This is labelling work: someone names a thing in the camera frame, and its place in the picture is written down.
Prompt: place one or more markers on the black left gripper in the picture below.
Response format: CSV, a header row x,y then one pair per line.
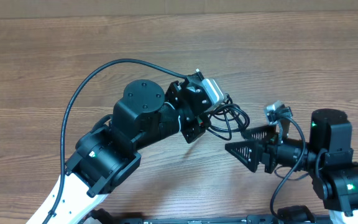
x,y
195,127

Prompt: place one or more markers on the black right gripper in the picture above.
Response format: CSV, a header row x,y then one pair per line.
x,y
268,145

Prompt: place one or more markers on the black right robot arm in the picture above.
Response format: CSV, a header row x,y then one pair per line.
x,y
326,156

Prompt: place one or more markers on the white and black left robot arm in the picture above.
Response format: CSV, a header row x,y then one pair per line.
x,y
107,155

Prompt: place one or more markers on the cardboard back panel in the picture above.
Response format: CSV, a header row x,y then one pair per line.
x,y
18,9

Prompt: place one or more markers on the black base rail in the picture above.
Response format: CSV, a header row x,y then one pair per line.
x,y
101,216

